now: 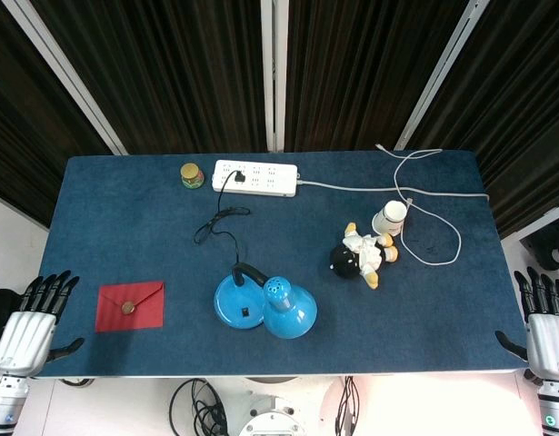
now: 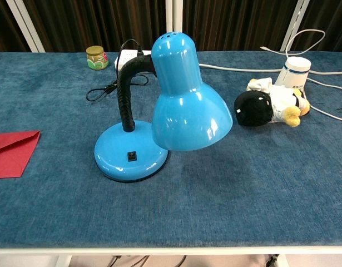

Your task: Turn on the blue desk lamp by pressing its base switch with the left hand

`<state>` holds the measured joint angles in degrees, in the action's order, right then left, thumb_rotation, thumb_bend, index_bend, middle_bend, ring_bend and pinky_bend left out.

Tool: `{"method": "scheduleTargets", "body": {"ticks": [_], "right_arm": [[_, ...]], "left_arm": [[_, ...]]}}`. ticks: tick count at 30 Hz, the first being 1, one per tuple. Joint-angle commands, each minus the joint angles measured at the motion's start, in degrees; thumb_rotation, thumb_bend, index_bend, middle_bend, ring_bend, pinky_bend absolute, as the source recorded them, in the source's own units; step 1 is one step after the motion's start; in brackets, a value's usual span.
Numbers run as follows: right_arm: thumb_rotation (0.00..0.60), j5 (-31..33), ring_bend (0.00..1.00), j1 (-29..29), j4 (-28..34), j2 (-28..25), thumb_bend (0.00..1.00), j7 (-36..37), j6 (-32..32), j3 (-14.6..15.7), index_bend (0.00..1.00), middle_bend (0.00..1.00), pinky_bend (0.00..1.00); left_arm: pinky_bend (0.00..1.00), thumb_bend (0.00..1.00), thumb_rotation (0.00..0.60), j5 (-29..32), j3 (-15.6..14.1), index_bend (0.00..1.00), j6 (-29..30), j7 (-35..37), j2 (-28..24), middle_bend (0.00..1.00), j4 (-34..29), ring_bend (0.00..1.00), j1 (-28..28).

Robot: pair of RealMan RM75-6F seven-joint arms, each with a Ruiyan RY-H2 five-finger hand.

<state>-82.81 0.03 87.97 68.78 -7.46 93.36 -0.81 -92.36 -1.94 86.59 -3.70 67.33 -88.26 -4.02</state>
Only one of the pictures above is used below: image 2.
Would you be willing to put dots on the black white plush toy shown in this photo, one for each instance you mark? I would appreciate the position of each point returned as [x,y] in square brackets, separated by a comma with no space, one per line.
[259,107]

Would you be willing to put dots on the small glass jar gold lid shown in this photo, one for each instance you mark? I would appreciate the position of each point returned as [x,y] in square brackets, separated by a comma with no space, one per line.
[97,59]

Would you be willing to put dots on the white power strip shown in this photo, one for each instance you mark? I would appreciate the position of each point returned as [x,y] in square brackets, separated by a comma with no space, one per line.
[126,59]

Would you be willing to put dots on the blue table cloth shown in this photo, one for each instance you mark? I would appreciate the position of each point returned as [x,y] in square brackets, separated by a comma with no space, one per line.
[187,200]

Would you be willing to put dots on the dark brown curtain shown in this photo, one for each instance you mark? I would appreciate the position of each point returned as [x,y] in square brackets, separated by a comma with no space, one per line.
[98,22]

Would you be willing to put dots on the blue desk lamp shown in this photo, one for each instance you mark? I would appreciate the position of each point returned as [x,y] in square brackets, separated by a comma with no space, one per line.
[184,116]

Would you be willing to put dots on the white frame post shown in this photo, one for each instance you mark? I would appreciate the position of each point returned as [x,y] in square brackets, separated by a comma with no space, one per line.
[294,23]
[24,25]
[174,16]

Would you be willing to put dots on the red paper envelope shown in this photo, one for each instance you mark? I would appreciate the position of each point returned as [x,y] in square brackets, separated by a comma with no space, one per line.
[12,153]

